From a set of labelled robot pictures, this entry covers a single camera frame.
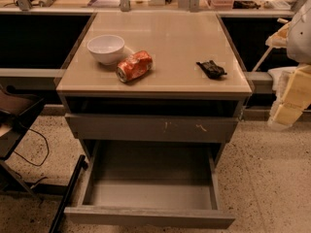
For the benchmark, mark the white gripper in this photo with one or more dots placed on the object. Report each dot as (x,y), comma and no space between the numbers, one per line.
(299,39)

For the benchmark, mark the grey drawer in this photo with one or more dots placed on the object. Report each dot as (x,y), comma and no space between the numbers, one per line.
(196,129)
(150,183)

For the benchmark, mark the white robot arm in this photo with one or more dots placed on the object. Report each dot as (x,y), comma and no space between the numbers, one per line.
(299,36)

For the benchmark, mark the grey drawer cabinet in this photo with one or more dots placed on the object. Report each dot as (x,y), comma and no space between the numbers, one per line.
(175,86)

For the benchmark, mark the grey top drawer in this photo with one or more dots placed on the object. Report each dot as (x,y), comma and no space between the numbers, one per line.
(196,129)

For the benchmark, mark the black crumpled bag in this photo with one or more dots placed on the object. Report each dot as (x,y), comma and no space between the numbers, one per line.
(211,69)

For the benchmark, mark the crushed orange soda can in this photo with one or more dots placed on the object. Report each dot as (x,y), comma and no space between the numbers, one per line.
(134,66)

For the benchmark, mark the white bowl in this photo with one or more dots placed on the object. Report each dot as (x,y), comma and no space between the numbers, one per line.
(106,49)

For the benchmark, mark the black floor bar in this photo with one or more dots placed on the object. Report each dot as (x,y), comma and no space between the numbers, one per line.
(80,165)

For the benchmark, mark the black chair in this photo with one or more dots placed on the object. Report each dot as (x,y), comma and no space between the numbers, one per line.
(17,114)

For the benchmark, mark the white stick with handle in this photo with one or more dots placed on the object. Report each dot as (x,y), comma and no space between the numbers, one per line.
(267,52)

